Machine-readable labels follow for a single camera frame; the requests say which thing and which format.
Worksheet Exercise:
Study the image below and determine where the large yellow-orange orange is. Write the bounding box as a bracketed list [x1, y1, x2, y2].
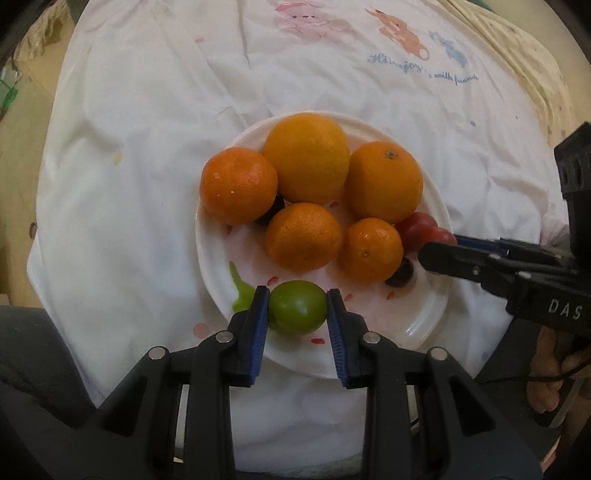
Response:
[263, 112, 351, 204]

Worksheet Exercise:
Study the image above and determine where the dark purple grape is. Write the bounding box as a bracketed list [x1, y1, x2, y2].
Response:
[385, 257, 415, 288]

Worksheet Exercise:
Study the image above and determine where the white cartoon printed blanket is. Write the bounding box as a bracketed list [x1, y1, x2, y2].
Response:
[28, 0, 568, 472]

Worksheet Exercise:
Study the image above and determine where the deep orange round orange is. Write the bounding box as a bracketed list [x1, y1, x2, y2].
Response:
[344, 141, 424, 224]

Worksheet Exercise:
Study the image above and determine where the green plum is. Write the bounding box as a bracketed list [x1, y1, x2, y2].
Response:
[268, 280, 329, 336]

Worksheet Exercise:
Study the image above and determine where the small orange mandarin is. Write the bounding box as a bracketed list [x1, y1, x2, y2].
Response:
[200, 148, 279, 226]
[340, 218, 404, 285]
[264, 202, 343, 272]

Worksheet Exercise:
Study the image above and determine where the red plum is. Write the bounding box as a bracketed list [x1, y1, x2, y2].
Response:
[396, 212, 438, 252]
[427, 228, 458, 247]

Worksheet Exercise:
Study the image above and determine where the dark grey cloth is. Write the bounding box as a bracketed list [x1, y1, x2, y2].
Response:
[0, 305, 100, 432]

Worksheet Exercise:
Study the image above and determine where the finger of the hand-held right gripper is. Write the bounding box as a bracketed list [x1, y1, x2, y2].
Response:
[455, 234, 568, 271]
[417, 241, 519, 302]

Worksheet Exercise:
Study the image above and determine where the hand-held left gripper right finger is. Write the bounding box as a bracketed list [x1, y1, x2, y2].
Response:
[325, 288, 532, 472]

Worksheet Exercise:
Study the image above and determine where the person's right hand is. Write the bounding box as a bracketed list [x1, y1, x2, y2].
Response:
[529, 325, 591, 414]

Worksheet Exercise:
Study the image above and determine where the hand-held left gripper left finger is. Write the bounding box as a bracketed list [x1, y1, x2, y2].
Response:
[92, 285, 273, 472]

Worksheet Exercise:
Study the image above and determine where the white strawberry print plate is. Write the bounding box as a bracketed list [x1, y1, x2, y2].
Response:
[195, 110, 452, 380]

